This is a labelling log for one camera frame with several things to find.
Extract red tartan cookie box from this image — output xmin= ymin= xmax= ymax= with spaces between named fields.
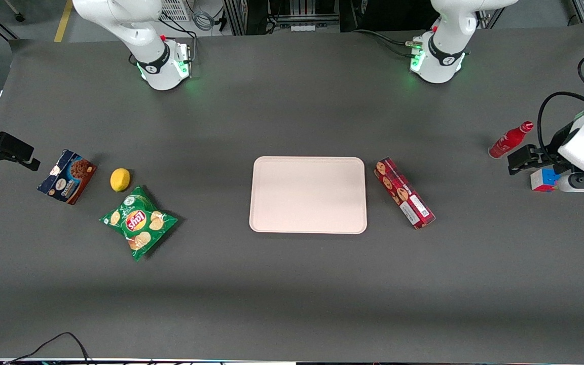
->
xmin=374 ymin=156 xmax=436 ymax=230

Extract blue chocolate cookie box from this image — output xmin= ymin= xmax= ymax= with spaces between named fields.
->
xmin=37 ymin=149 xmax=97 ymax=205

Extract beige plastic tray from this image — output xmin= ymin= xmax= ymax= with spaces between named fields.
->
xmin=249 ymin=156 xmax=368 ymax=235

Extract white perforated box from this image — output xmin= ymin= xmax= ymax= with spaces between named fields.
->
xmin=159 ymin=0 xmax=192 ymax=22

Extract red soda bottle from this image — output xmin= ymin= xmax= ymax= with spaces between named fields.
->
xmin=488 ymin=121 xmax=534 ymax=160

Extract colourful puzzle cube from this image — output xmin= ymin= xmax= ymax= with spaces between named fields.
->
xmin=530 ymin=167 xmax=560 ymax=193

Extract yellow lemon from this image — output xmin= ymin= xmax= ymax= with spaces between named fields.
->
xmin=109 ymin=168 xmax=131 ymax=193

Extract green chips bag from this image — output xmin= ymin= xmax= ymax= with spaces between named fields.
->
xmin=99 ymin=186 xmax=179 ymax=262

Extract black left arm base cables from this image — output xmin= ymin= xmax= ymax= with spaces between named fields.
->
xmin=352 ymin=28 xmax=424 ymax=59

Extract black arm base cables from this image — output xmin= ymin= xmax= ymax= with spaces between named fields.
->
xmin=352 ymin=28 xmax=424 ymax=59
xmin=129 ymin=14 xmax=199 ymax=67

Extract black table edge cable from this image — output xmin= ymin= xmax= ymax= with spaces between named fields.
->
xmin=4 ymin=332 xmax=93 ymax=365

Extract black right arm base cables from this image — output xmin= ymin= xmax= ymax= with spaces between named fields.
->
xmin=129 ymin=14 xmax=199 ymax=67

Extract grey coiled cable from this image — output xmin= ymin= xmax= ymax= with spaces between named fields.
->
xmin=192 ymin=7 xmax=215 ymax=32

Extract aluminium equipment frame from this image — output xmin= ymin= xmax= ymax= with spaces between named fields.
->
xmin=223 ymin=0 xmax=342 ymax=36

